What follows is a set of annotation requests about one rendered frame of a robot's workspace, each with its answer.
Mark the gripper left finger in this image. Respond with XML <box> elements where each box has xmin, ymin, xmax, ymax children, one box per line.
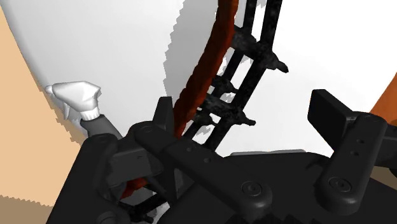
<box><xmin>46</xmin><ymin>95</ymin><xmax>274</xmax><ymax>224</ymax></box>

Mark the orange-brown curved object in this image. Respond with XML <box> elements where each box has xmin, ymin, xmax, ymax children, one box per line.
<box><xmin>368</xmin><ymin>72</ymin><xmax>397</xmax><ymax>127</ymax></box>

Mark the red and black slatted frame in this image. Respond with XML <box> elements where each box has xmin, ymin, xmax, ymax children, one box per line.
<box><xmin>119</xmin><ymin>0</ymin><xmax>290</xmax><ymax>224</ymax></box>

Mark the grey spray bottle white nozzle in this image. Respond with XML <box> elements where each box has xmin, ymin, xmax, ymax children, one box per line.
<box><xmin>45</xmin><ymin>81</ymin><xmax>123</xmax><ymax>141</ymax></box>

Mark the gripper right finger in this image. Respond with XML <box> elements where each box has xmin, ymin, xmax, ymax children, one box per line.
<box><xmin>307</xmin><ymin>89</ymin><xmax>397</xmax><ymax>216</ymax></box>

